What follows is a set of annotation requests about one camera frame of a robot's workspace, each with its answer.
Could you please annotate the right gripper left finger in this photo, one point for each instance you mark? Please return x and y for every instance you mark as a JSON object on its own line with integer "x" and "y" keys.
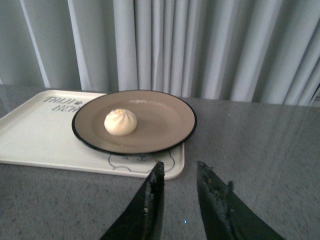
{"x": 143, "y": 217}

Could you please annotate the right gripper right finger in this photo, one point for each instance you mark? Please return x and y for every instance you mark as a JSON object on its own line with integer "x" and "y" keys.
{"x": 224, "y": 215}

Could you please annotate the beige plate with black rim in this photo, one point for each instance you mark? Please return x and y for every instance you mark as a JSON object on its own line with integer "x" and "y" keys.
{"x": 164, "y": 121}

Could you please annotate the white steamed bun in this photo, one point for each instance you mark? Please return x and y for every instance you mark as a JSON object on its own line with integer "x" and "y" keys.
{"x": 120, "y": 122}

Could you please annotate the white rectangular bear tray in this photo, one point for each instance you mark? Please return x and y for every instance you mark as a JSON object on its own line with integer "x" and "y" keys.
{"x": 39, "y": 133}

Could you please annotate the grey pleated curtain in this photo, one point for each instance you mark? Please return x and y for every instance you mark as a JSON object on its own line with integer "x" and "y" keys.
{"x": 265, "y": 51}

